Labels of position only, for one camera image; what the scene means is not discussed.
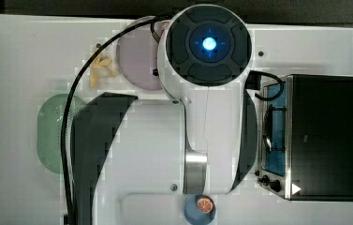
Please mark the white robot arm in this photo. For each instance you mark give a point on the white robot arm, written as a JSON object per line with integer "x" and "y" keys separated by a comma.
{"x": 190, "y": 143}

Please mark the blue bowl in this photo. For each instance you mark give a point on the blue bowl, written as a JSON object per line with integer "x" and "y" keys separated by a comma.
{"x": 192, "y": 213}

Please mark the black toaster oven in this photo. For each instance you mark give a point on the black toaster oven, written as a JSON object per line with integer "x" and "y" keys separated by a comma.
{"x": 306, "y": 143}

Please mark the lilac round plate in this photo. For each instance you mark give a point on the lilac round plate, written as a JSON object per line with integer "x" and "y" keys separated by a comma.
{"x": 136, "y": 56}

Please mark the yellow banana peel toy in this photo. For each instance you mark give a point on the yellow banana peel toy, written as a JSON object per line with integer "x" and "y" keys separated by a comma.
{"x": 100, "y": 68}

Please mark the orange slice toy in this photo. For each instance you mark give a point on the orange slice toy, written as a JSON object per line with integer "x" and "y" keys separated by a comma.
{"x": 205, "y": 204}

